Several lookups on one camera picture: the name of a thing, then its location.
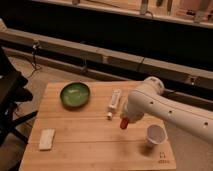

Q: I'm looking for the white sponge block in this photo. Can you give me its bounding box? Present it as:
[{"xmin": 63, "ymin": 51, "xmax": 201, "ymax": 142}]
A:
[{"xmin": 39, "ymin": 129, "xmax": 55, "ymax": 151}]

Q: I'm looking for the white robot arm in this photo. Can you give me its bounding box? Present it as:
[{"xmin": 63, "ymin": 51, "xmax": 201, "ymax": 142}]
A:
[{"xmin": 120, "ymin": 76, "xmax": 213, "ymax": 144}]

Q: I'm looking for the black cable on floor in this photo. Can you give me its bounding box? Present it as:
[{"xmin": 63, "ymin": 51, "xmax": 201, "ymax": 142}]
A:
[{"xmin": 26, "ymin": 40, "xmax": 43, "ymax": 80}]

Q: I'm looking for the green ceramic bowl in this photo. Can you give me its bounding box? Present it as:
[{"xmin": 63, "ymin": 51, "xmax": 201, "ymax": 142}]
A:
[{"xmin": 60, "ymin": 82, "xmax": 90, "ymax": 108}]

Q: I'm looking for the red pepper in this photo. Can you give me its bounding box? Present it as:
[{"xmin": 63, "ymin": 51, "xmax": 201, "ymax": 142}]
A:
[{"xmin": 120, "ymin": 118, "xmax": 129, "ymax": 129}]

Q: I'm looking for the black chair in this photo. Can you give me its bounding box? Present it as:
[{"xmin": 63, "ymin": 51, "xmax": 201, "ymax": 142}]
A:
[{"xmin": 0, "ymin": 46, "xmax": 37, "ymax": 146}]

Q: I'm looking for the white tube bottle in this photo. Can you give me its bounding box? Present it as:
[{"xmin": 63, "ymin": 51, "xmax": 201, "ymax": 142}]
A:
[{"xmin": 107, "ymin": 89, "xmax": 122, "ymax": 120}]

